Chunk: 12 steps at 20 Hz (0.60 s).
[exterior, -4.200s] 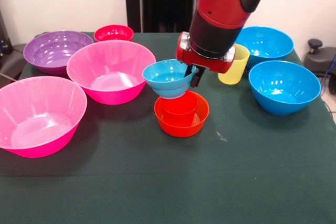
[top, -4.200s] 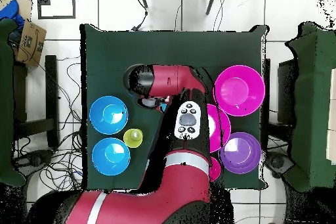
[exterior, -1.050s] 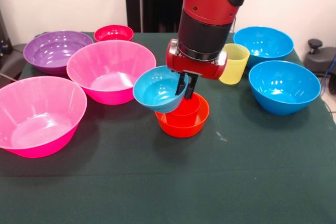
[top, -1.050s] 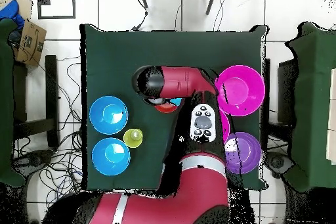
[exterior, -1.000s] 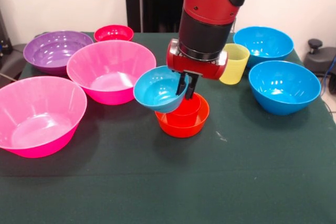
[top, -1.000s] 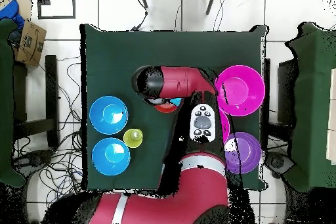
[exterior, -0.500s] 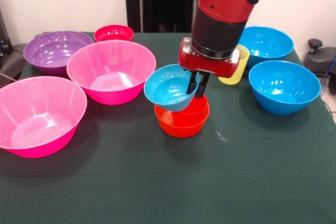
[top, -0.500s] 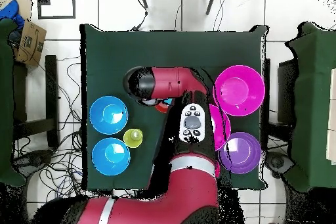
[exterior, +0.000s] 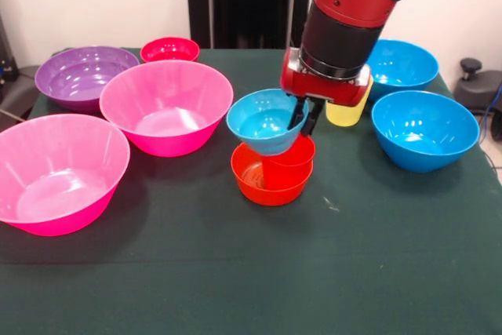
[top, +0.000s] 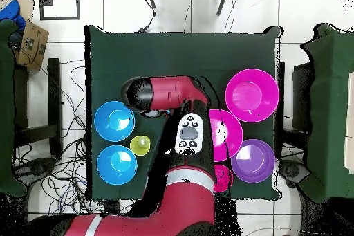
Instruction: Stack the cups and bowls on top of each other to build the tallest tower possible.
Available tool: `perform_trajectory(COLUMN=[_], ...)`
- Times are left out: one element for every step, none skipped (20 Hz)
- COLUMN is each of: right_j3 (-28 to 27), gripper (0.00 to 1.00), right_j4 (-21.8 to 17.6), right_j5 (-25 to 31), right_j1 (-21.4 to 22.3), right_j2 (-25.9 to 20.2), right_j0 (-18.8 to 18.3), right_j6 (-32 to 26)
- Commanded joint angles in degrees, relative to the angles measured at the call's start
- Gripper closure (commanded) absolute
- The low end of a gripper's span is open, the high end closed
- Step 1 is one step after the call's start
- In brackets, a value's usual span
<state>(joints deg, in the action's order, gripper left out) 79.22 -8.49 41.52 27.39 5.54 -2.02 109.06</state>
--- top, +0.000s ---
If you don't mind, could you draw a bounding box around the yellow cup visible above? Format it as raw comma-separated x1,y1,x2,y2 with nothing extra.
129,135,151,156

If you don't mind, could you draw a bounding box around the large pink bowl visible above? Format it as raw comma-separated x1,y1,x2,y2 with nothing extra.
208,109,244,163
225,68,280,124

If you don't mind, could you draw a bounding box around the large blue bowl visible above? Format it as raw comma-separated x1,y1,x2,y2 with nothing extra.
93,100,136,143
96,145,138,186

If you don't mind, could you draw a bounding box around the dark green table cloth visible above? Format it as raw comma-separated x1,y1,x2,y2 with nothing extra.
84,24,284,201

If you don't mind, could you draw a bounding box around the small crimson bowl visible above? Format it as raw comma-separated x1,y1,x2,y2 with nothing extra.
213,164,234,193

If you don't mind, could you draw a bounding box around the purple bowl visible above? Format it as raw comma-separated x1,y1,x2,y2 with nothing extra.
230,138,277,184

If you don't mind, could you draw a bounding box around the black box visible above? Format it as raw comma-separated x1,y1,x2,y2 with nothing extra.
104,199,120,214

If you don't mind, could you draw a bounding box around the green covered side table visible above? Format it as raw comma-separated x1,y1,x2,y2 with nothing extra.
0,19,28,198
299,23,354,203

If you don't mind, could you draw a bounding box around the printed cardboard box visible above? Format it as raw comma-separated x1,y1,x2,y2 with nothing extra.
15,21,50,71

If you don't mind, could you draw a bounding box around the plain cardboard box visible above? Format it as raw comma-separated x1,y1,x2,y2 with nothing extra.
0,0,35,22

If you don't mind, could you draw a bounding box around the blue cloth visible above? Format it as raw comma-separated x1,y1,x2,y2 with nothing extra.
0,0,27,32

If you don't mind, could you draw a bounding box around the tangle of floor cables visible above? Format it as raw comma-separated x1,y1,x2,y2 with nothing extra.
12,58,133,216

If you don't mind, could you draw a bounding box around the black cable with plug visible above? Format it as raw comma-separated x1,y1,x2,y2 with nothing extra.
138,0,157,33

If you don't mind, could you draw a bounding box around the black bench frame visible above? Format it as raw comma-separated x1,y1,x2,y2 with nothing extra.
276,61,315,159
13,57,63,156

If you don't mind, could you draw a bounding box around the black pedestal foot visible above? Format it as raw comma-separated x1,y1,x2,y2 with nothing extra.
279,159,310,187
15,157,57,183

